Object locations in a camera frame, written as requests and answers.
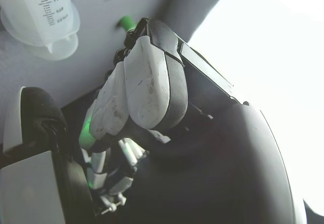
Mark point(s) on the large translucent plastic syringe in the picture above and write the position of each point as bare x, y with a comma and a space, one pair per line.
30, 11

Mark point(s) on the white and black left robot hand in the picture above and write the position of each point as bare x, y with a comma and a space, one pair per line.
215, 158

